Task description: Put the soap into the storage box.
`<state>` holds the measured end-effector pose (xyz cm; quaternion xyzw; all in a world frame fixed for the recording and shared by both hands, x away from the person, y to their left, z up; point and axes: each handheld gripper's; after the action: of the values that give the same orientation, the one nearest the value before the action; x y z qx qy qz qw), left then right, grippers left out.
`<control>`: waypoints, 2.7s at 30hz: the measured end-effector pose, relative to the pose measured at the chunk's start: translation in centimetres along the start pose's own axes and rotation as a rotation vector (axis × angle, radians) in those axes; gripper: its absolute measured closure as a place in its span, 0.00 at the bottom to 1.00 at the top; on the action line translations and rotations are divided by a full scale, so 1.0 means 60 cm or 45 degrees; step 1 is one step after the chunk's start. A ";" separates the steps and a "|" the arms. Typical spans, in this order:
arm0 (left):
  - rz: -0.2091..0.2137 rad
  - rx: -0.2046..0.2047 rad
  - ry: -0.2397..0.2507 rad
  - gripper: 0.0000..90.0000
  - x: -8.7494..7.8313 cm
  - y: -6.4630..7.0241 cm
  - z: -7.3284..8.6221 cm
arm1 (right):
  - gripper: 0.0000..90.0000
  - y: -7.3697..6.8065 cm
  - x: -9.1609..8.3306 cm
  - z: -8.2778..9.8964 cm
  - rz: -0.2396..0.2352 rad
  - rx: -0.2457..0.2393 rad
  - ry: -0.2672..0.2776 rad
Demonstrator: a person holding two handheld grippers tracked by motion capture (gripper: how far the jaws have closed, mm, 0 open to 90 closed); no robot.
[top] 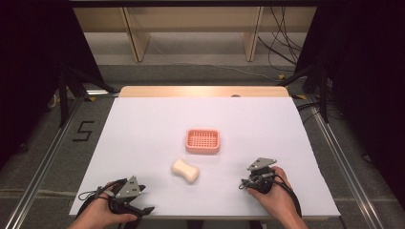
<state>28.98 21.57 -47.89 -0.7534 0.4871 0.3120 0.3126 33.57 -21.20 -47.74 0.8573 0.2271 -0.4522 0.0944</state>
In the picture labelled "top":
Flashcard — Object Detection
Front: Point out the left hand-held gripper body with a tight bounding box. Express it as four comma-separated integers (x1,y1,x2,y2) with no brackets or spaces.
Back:
108,176,142,219

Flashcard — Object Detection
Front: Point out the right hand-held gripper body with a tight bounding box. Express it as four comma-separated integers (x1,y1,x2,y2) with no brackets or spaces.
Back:
246,156,278,195

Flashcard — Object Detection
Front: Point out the person's left hand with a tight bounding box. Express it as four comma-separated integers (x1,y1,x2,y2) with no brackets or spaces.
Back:
79,180,139,229

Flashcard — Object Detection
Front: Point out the person's right hand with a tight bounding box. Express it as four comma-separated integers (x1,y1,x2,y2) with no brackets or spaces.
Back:
246,166,299,221

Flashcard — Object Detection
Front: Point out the cream bone-shaped toy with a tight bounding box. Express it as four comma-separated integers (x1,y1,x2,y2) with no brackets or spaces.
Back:
170,158,201,184

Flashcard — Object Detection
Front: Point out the pink soap dish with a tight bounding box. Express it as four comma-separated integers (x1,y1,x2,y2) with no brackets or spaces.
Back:
184,128,222,156

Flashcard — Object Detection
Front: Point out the white table cover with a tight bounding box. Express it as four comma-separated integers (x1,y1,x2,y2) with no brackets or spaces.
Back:
69,96,341,221

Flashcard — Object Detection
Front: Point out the black metal stand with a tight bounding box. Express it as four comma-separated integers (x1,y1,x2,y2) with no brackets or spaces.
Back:
277,61,332,124
56,65,119,129

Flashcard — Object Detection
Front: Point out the wooden table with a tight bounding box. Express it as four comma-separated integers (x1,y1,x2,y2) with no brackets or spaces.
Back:
117,85,290,98

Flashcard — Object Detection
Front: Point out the black curtain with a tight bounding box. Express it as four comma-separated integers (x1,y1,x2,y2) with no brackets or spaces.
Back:
294,0,405,208
0,0,108,170

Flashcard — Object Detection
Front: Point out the light wooden furniture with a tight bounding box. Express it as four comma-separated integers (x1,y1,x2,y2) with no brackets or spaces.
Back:
72,6,318,64

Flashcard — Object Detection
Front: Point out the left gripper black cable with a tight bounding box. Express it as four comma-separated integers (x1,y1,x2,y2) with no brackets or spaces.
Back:
77,178,128,202

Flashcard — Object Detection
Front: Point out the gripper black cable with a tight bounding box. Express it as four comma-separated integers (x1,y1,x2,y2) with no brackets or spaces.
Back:
77,178,128,202
271,174,303,219

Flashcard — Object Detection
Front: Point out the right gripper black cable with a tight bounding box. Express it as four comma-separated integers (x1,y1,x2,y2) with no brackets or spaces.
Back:
271,174,303,219

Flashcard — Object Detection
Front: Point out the black floor cable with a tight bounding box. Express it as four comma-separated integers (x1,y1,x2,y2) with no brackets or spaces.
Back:
295,100,323,124

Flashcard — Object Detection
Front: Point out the aluminium floor rail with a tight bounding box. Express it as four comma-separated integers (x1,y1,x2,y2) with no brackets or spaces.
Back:
306,94,388,229
2,94,86,229

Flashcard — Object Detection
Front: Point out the bundle of black cables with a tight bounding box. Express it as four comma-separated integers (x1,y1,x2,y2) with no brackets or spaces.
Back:
257,6,304,73

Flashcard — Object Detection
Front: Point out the black overhead frame bar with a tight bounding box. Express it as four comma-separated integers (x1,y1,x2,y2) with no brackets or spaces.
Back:
68,0,321,9

